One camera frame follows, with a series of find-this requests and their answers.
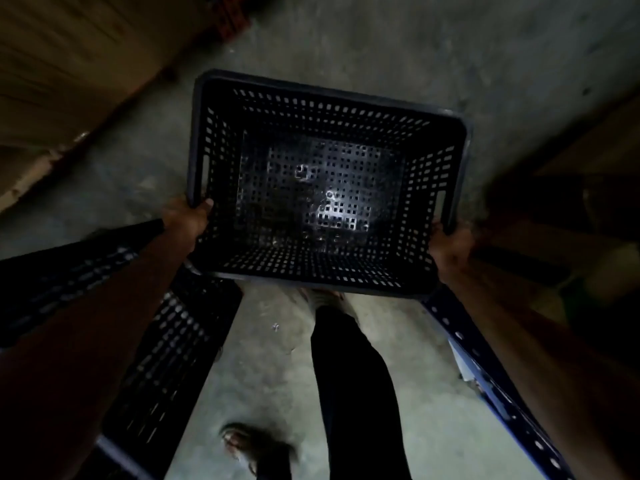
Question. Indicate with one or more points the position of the person's left hand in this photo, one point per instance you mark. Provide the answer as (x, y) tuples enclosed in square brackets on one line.
[(186, 222)]

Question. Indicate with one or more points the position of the person's right hand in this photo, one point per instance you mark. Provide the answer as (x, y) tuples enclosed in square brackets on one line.
[(450, 247)]

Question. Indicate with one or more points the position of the person's left thumb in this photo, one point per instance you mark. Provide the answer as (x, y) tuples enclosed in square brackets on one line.
[(206, 204)]

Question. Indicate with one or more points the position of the black perforated plastic crate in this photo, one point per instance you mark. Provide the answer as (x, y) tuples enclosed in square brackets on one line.
[(325, 189)]

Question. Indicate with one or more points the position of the person's right forearm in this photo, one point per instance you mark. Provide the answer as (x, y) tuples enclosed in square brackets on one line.
[(550, 364)]

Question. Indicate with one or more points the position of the person's left forearm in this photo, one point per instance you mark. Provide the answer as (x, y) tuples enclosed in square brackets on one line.
[(75, 354)]

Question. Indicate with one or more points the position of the person's sandal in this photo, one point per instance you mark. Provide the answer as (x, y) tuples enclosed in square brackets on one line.
[(250, 447), (325, 297)]

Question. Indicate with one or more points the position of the dark perforated plastic crate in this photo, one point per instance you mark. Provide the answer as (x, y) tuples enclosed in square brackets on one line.
[(165, 354)]

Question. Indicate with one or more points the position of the dark red object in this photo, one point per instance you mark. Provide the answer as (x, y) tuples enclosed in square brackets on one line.
[(232, 17)]

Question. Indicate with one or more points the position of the brown cardboard box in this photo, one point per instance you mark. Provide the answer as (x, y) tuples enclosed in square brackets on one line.
[(590, 149), (75, 54)]

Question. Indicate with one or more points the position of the person's black trouser leg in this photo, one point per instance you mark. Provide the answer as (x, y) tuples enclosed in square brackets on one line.
[(357, 389)]

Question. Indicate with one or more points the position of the blue perforated metal shelf post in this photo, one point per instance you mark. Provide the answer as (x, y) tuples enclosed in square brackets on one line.
[(492, 384)]

